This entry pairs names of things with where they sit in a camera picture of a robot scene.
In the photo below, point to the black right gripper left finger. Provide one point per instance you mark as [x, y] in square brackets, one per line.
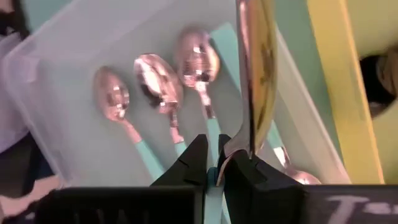
[189, 168]

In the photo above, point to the green table mat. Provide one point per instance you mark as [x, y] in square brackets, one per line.
[295, 46]

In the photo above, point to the yellow plastic bin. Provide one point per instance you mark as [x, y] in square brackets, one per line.
[342, 93]

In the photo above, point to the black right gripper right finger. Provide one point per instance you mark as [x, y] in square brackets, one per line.
[258, 193]

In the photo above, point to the clear plastic bin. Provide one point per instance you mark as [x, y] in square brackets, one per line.
[62, 93]

